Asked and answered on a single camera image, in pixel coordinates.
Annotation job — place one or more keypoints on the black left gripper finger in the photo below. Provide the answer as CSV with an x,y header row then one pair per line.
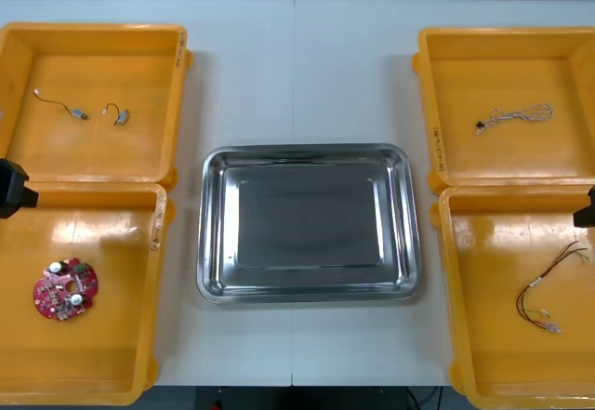
x,y
30,198
10,187

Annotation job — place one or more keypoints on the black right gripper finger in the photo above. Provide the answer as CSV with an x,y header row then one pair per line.
x,y
585,217
592,196

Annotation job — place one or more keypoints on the round red circuit board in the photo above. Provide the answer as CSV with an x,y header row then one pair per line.
x,y
51,289

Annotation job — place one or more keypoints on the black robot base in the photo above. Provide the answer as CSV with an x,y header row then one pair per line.
x,y
325,398

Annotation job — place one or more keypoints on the yellow-orange plastic bin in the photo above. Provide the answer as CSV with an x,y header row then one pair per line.
x,y
511,373
139,80
511,159
93,359

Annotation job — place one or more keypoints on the steel tray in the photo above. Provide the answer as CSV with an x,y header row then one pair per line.
x,y
307,224

